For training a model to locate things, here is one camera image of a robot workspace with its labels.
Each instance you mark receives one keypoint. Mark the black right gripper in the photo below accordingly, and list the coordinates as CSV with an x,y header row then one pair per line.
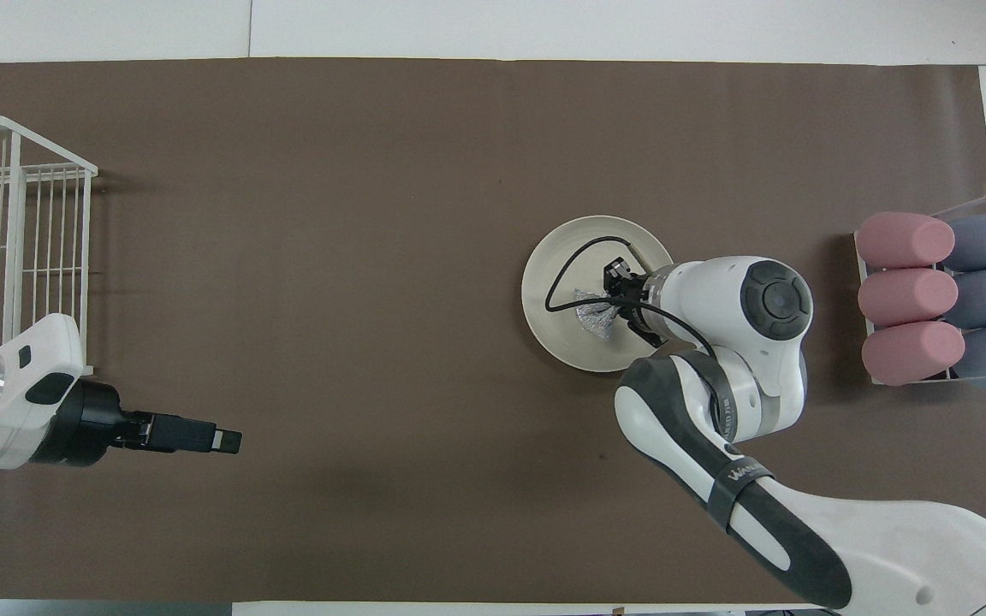
x,y
628,284

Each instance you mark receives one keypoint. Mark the pink plastic cup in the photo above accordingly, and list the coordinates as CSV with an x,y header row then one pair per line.
x,y
912,352
908,297
904,239

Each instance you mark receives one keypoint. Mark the cream round plate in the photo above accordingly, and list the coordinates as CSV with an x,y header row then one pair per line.
x,y
570,342

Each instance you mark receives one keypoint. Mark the silver mesh sponge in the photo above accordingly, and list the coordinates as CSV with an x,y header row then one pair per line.
x,y
596,318

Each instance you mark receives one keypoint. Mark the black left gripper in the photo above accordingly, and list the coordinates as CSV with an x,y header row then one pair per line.
x,y
91,423

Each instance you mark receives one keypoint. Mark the brown table mat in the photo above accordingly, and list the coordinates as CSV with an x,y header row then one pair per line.
x,y
373,299

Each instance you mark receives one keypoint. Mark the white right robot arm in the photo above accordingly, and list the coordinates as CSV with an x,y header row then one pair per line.
x,y
715,299

